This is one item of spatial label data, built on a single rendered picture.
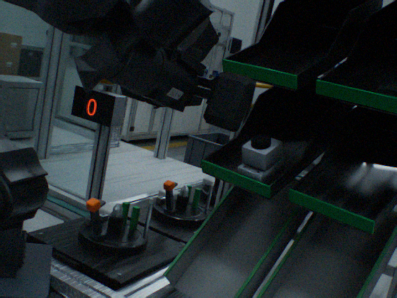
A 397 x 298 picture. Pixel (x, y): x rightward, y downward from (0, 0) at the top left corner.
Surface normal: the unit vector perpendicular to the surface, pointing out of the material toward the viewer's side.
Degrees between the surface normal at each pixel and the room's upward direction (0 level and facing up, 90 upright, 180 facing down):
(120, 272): 0
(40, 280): 0
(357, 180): 25
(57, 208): 90
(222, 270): 45
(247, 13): 90
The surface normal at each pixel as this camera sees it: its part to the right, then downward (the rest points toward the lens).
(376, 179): -0.09, -0.85
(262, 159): -0.66, 0.43
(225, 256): -0.31, -0.65
